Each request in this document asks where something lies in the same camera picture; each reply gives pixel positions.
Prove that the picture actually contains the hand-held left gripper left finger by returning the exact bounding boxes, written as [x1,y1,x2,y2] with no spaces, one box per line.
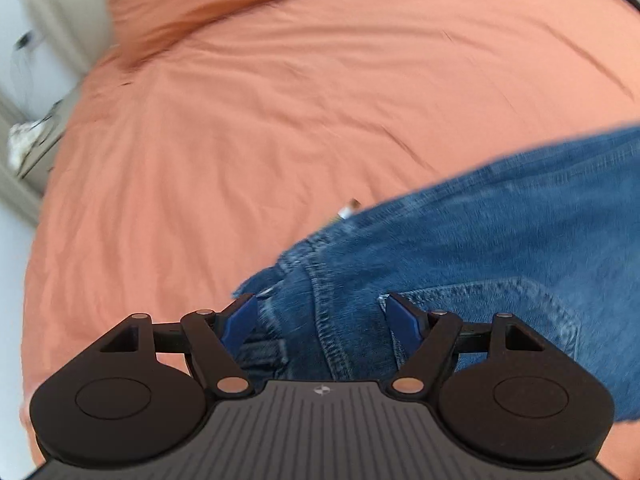
[97,294,259,401]

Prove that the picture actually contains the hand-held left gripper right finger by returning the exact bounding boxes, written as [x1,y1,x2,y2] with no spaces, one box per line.
[378,292,543,401]

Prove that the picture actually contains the blue denim pants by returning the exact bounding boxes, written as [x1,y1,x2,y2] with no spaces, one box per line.
[231,125,640,423]

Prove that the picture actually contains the orange bed sheet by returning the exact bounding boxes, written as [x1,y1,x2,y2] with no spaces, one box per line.
[20,0,640,471]

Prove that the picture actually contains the beige nightstand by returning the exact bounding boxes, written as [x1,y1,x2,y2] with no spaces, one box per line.
[0,82,83,196]

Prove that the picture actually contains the white crumpled cloth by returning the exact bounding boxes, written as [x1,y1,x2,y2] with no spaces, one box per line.
[7,121,41,167]

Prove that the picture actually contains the orange pillow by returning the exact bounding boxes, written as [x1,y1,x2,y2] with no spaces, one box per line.
[96,0,386,69]

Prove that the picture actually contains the beige padded headboard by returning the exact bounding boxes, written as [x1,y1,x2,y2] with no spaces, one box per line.
[14,0,117,83]

